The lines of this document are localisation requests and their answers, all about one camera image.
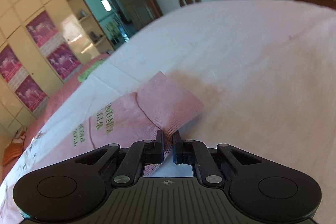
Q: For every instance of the pink checked bed sheet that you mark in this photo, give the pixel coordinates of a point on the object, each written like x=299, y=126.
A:
x=56, y=100

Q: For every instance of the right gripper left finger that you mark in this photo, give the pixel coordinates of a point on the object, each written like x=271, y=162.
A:
x=138, y=156

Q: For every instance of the pink knit sweater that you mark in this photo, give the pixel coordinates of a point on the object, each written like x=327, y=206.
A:
x=161, y=104

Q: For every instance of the green folded cloth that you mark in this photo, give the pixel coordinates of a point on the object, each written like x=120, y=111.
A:
x=85, y=74

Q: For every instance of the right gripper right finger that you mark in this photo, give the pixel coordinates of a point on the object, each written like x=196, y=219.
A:
x=197, y=155

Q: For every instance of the purple poster lower right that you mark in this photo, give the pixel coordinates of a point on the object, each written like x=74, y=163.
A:
x=63, y=60

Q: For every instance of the purple poster upper left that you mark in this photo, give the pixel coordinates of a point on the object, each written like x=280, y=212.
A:
x=9, y=64

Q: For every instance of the white floral bed quilt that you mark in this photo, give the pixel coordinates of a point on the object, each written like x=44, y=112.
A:
x=264, y=70

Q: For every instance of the purple poster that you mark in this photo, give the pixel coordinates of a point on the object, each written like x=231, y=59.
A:
x=9, y=64
x=63, y=60
x=42, y=29
x=30, y=93

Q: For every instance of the cream wardrobe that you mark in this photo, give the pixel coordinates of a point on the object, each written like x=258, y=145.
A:
x=76, y=27

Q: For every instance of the purple poster lower left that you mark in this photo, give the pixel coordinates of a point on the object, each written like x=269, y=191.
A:
x=30, y=93

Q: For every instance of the purple poster upper right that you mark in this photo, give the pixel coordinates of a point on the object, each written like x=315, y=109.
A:
x=42, y=29

